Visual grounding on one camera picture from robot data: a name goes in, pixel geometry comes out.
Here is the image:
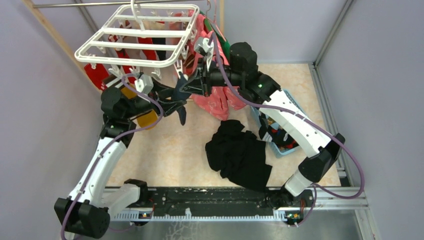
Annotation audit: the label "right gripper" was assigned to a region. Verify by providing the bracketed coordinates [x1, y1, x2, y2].
[178, 56, 243, 99]

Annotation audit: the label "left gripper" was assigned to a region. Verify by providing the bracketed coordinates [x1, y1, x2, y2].
[123, 76, 187, 119]

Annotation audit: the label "dark navy short sock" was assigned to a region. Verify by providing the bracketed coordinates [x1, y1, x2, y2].
[171, 72, 191, 126]

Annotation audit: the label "mustard yellow striped sock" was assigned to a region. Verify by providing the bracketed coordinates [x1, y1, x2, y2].
[100, 86, 158, 128]

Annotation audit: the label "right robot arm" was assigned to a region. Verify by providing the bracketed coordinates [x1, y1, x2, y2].
[180, 42, 345, 206]

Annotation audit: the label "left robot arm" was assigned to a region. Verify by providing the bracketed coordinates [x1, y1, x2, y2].
[54, 82, 187, 239]

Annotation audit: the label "green garment on hanger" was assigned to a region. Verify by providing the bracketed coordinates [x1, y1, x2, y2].
[199, 11, 231, 59]

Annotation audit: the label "white plastic sock hanger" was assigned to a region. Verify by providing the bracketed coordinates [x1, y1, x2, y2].
[74, 0, 200, 78]

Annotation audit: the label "brown striped sock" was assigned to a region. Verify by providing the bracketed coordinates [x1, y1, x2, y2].
[182, 51, 196, 75]

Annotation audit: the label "pink printed shirt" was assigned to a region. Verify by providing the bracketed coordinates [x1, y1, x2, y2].
[185, 14, 246, 120]

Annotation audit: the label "red sock rear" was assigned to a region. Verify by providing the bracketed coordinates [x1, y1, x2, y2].
[107, 20, 166, 61]

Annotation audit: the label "red patterned sock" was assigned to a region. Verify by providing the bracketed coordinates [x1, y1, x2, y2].
[84, 63, 110, 91]

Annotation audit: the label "black cloth pile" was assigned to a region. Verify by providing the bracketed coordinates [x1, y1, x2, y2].
[205, 119, 272, 193]

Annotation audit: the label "light blue plastic basket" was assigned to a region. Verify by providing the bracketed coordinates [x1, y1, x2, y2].
[250, 106, 299, 158]

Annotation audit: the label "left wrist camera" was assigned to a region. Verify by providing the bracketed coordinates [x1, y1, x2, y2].
[134, 73, 154, 95]

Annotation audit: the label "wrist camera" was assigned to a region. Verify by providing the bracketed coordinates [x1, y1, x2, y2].
[134, 73, 154, 95]
[193, 36, 215, 70]

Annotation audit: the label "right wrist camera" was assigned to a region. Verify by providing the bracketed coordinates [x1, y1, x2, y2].
[193, 36, 215, 70]

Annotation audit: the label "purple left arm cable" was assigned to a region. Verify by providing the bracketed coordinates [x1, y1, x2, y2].
[59, 74, 165, 240]

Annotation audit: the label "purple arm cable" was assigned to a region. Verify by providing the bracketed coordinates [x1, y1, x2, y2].
[207, 31, 366, 229]
[59, 74, 165, 240]

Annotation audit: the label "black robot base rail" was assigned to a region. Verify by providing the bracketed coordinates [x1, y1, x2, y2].
[99, 186, 369, 228]

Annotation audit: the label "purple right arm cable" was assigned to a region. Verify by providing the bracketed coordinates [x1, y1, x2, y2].
[207, 31, 366, 229]

